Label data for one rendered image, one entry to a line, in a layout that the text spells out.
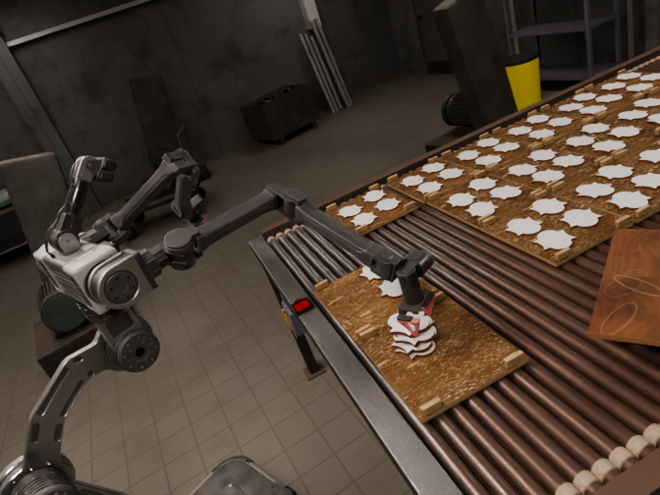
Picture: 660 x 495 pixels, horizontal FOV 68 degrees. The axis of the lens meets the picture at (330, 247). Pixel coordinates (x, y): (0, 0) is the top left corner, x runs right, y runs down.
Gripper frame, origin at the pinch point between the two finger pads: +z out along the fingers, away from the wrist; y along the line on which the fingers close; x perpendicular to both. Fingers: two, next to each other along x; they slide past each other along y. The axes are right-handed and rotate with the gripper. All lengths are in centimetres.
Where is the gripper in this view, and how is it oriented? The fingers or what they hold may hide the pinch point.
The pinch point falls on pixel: (421, 323)
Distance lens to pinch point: 152.2
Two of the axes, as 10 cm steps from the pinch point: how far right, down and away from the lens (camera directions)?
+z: 3.1, 8.4, 4.4
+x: -7.9, -0.2, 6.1
